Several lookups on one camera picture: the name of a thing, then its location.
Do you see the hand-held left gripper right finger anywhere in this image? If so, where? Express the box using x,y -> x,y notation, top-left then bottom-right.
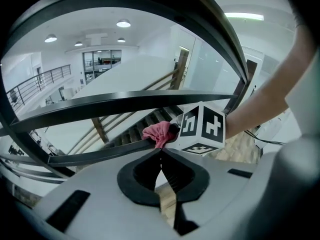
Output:
161,148 -> 261,240

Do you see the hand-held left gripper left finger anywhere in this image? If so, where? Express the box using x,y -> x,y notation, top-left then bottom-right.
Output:
32,148 -> 176,240

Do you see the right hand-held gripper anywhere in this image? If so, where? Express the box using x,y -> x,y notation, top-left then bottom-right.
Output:
174,101 -> 227,157

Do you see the pink cloth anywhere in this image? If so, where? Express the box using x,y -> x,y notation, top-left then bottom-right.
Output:
141,120 -> 180,149

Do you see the dark wooden railing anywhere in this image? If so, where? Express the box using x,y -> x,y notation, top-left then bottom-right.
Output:
0,0 -> 251,185

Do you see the person's right forearm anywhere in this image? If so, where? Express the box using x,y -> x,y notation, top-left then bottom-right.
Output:
224,26 -> 311,140

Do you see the stair balustrade with wooden rails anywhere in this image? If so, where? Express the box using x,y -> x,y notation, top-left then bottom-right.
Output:
67,49 -> 190,156

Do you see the dark wooden staircase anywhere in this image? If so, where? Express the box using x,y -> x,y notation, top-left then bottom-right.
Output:
107,105 -> 185,147

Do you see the long ceiling light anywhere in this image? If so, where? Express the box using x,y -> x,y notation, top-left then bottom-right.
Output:
224,12 -> 265,21

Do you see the black-framed glazed room window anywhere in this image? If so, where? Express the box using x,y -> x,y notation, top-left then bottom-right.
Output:
82,49 -> 122,72

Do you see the black office chair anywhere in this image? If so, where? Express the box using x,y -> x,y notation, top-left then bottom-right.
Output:
9,90 -> 20,105

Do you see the black mezzanine guardrail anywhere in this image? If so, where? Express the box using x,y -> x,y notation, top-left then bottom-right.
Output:
6,64 -> 72,110

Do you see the white ceiling air conditioner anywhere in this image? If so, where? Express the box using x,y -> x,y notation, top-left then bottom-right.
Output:
84,33 -> 109,46

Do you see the person's khaki shirt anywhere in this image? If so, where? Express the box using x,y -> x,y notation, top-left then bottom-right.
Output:
287,0 -> 318,30

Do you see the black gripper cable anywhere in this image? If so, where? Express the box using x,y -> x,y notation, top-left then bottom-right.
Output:
243,130 -> 286,145

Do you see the brown wooden newel post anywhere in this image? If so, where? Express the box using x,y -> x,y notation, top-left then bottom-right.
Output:
246,58 -> 258,85

